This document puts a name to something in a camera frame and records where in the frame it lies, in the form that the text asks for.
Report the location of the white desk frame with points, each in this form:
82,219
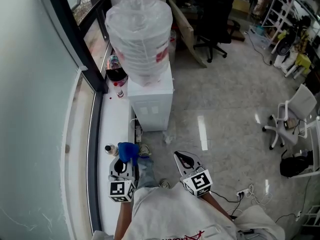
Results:
313,134

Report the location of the person's right forearm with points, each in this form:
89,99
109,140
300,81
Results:
217,204

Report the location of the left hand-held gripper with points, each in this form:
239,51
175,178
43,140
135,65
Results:
117,189

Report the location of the black round fan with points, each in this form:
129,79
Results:
285,47

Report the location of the leaning wooden board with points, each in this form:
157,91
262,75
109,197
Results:
186,31

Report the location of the white power strip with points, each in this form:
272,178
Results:
242,192

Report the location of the clear bottle with black cap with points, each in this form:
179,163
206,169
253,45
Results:
112,149

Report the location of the colourful motorcycle helmet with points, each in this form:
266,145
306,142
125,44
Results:
115,69

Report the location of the crumpled clear plastic scrap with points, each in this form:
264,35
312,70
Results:
168,137

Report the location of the tan cardboard box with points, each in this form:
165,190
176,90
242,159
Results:
241,5

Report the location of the plastic-wrapped water jug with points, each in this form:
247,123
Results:
140,34

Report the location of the yellow stool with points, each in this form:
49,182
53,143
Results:
303,60

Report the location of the black backpack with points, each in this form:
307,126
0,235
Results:
293,165

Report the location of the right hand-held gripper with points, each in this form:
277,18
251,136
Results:
198,181

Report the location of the black window frame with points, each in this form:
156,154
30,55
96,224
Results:
82,41

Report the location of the person's sneaker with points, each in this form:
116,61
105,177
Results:
165,184
145,149

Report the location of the white office chair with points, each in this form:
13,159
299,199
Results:
297,109

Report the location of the small bottle with red cap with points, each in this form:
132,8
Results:
119,90

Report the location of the black office chair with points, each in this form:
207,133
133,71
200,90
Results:
215,19

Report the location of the white window sill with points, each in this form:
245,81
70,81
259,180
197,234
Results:
112,124

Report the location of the person's blue jeans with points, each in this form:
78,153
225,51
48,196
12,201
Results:
145,174

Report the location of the person's left sneaker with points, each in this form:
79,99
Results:
145,149

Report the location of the white water dispenser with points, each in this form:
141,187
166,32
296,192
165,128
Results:
152,101

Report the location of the white metal shelf rack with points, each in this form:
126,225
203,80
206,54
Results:
270,9

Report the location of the person's left forearm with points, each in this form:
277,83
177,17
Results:
123,219

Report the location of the person's white shirt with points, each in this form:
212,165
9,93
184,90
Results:
175,214

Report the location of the person's right sneaker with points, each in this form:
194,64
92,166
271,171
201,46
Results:
165,184

